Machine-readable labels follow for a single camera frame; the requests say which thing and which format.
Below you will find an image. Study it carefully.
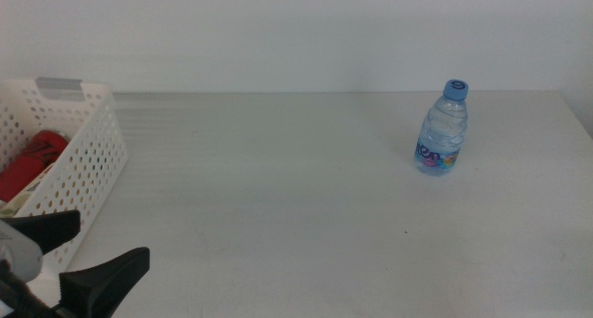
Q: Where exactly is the red soda can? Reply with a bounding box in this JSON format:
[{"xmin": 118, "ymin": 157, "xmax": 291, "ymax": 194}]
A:
[{"xmin": 0, "ymin": 129, "xmax": 71, "ymax": 204}]

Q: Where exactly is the clear water bottle blue cap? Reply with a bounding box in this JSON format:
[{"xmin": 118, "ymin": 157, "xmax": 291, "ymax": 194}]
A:
[{"xmin": 413, "ymin": 79, "xmax": 470, "ymax": 177}]

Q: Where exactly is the white perforated plastic basket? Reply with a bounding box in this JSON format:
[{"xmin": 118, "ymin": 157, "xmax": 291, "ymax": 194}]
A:
[{"xmin": 0, "ymin": 77, "xmax": 130, "ymax": 273}]

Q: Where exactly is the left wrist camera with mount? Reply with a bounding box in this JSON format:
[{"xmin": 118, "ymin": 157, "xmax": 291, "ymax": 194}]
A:
[{"xmin": 0, "ymin": 219, "xmax": 44, "ymax": 283}]

